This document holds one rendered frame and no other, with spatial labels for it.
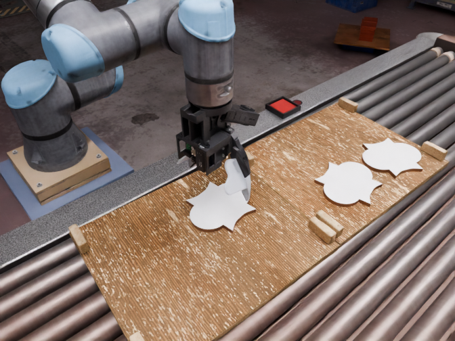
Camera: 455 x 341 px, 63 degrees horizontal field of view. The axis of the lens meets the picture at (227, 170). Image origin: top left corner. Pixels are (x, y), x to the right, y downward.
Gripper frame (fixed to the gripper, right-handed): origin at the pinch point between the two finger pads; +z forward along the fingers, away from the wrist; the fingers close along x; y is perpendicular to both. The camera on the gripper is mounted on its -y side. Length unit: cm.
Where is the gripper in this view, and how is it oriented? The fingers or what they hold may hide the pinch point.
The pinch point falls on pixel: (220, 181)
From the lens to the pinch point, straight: 73.9
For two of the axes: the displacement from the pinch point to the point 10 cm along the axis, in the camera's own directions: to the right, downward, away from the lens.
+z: 0.0, 7.5, 6.6
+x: 7.6, 4.3, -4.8
